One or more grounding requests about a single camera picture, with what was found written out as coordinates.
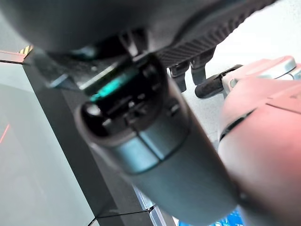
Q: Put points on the silver right robot leg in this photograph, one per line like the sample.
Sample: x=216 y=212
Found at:
x=263 y=141

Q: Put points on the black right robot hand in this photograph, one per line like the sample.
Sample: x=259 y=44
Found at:
x=164 y=141

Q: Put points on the yellow black hazard tape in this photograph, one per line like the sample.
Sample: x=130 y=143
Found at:
x=26 y=50

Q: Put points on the blue plastic shopping basket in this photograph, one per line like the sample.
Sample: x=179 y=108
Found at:
x=231 y=217

